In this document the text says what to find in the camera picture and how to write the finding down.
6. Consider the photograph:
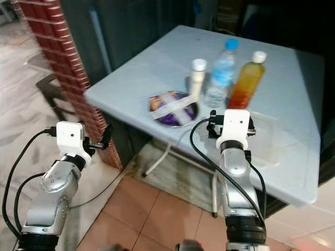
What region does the round bowl with tape cross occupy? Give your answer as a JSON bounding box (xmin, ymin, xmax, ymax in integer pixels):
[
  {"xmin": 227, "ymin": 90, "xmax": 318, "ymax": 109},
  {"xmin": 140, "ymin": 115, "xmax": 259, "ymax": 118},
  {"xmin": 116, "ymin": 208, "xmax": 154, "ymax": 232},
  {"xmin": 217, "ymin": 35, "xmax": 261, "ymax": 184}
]
[{"xmin": 148, "ymin": 92, "xmax": 199, "ymax": 128}]

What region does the purple snack packet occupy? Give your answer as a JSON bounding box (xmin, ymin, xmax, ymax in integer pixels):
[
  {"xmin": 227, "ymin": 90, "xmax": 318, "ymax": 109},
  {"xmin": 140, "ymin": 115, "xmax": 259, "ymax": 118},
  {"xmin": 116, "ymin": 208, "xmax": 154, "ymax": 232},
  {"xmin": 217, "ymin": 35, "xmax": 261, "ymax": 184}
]
[{"xmin": 157, "ymin": 94, "xmax": 195, "ymax": 126}]

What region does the small white drink bottle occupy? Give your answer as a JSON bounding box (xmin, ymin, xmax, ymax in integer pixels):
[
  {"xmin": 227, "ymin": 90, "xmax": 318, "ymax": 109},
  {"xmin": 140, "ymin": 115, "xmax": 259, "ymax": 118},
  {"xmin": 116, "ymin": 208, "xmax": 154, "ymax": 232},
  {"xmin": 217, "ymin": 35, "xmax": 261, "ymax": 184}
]
[{"xmin": 188, "ymin": 59, "xmax": 208, "ymax": 100}]

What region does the clear water bottle blue cap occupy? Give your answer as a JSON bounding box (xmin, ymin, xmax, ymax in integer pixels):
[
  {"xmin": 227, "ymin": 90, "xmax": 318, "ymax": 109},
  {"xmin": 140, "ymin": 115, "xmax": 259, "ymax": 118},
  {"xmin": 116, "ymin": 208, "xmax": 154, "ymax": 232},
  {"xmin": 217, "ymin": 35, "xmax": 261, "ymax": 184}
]
[{"xmin": 204, "ymin": 38, "xmax": 239, "ymax": 109}]

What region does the orange tea bottle white cap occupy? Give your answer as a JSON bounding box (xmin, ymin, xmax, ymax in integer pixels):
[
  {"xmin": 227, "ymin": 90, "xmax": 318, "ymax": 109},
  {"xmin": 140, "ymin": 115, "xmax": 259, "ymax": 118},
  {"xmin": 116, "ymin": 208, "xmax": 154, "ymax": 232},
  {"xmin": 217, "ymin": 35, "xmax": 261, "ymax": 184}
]
[{"xmin": 227, "ymin": 51, "xmax": 267, "ymax": 110}]

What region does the dark wooden stool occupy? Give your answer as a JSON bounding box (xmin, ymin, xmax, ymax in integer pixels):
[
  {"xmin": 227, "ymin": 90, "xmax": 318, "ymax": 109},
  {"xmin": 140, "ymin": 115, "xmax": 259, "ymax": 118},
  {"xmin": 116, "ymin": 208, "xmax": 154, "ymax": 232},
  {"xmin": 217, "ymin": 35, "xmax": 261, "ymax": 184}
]
[{"xmin": 35, "ymin": 73, "xmax": 79, "ymax": 129}]

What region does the white plastic table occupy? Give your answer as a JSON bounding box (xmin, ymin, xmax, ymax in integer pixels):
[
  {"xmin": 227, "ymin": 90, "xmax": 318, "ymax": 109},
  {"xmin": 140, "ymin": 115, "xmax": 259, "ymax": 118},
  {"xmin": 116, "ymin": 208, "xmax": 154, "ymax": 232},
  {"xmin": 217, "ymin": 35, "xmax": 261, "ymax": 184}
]
[{"xmin": 84, "ymin": 25, "xmax": 335, "ymax": 207}]

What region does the red tiled pillar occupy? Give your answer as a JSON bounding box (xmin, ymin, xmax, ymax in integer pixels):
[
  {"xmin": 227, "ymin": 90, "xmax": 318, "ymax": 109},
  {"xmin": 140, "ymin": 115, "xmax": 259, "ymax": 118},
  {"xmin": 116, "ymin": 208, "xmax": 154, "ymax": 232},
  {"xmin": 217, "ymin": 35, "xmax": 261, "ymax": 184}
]
[{"xmin": 17, "ymin": 0, "xmax": 124, "ymax": 169}]

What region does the robot right leg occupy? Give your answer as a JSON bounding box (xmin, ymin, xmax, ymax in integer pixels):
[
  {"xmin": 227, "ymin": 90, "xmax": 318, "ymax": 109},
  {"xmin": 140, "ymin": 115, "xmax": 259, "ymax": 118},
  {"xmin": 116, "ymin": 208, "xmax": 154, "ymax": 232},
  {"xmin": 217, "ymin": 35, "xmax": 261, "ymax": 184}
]
[{"xmin": 175, "ymin": 239, "xmax": 207, "ymax": 251}]

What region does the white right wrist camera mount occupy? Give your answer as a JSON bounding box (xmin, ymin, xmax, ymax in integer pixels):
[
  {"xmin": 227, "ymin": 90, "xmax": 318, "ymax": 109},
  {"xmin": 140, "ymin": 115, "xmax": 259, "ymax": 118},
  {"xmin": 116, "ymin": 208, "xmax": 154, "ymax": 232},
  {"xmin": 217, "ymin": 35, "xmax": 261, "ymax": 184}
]
[{"xmin": 216, "ymin": 109, "xmax": 252, "ymax": 150}]

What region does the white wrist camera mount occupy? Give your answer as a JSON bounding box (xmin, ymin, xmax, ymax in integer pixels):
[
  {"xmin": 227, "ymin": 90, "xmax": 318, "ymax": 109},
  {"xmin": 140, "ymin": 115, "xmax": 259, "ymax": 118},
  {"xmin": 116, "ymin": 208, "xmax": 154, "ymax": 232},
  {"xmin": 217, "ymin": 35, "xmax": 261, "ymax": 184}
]
[
  {"xmin": 216, "ymin": 109, "xmax": 252, "ymax": 150},
  {"xmin": 56, "ymin": 121, "xmax": 92, "ymax": 164}
]

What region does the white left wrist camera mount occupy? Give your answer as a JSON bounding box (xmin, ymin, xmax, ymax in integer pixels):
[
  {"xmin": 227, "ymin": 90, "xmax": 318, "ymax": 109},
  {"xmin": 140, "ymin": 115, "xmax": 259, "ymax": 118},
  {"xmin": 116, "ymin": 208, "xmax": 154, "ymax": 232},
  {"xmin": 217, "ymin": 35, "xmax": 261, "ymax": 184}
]
[{"xmin": 56, "ymin": 121, "xmax": 92, "ymax": 164}]

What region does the white metal table frame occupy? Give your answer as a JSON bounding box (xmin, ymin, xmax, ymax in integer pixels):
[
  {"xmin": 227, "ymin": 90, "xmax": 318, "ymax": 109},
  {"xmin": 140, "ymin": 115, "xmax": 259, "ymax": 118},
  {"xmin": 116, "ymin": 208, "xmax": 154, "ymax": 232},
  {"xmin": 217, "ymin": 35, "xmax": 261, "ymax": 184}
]
[{"xmin": 141, "ymin": 141, "xmax": 220, "ymax": 218}]

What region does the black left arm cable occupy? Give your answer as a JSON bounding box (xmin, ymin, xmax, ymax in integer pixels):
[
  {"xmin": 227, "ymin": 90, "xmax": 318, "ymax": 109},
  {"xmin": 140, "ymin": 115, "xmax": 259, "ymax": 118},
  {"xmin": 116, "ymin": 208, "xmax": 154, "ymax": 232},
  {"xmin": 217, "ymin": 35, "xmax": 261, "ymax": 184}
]
[{"xmin": 3, "ymin": 128, "xmax": 58, "ymax": 249}]

